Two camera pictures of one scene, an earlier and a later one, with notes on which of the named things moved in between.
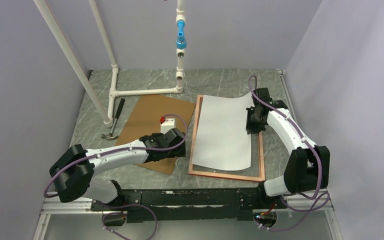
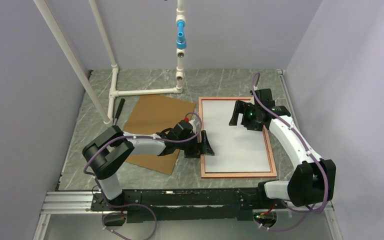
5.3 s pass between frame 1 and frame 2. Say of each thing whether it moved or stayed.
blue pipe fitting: stayed
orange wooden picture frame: moved
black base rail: stayed
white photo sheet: moved
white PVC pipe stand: stayed
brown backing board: stayed
